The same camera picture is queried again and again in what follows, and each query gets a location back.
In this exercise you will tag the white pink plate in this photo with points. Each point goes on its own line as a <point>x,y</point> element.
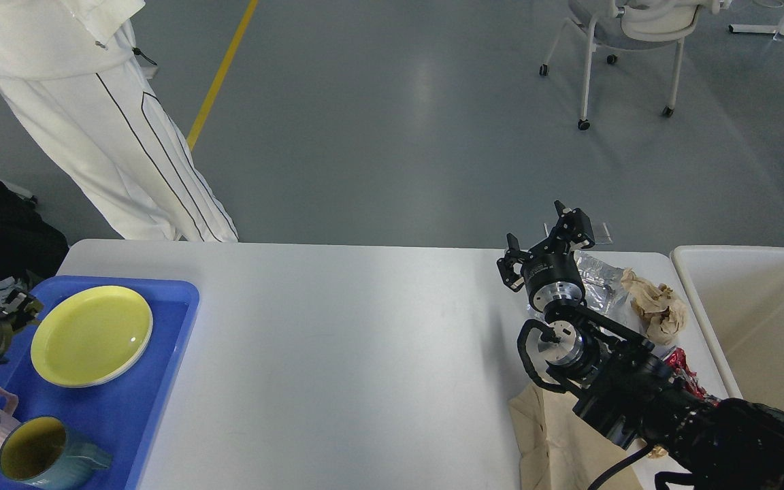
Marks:
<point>79,354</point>

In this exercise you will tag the white plastic bin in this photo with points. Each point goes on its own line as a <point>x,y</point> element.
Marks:
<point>737,295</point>

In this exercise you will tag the yellow plastic plate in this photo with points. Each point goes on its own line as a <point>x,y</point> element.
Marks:
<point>107,303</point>

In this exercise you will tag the white grey office chair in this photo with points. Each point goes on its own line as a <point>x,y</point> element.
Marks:
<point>630,26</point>

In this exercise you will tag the crushed red soda can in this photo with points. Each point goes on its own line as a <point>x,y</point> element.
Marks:
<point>687,379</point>

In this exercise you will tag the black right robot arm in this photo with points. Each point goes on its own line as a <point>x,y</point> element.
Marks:
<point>622,389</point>

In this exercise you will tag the flat brown paper bag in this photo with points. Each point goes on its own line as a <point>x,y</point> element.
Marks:
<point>557,449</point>

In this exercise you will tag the teal green mug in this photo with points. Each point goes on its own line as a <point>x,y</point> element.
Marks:
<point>46,453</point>

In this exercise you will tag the crumpled brown paper ball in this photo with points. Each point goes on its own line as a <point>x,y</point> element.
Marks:
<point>663,311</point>

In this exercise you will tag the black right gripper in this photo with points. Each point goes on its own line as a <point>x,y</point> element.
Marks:
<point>553,276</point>

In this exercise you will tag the person in white tracksuit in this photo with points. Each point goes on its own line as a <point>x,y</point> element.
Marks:
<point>70,74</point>

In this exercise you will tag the crumpled aluminium foil tray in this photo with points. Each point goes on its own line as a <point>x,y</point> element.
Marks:
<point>603,289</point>

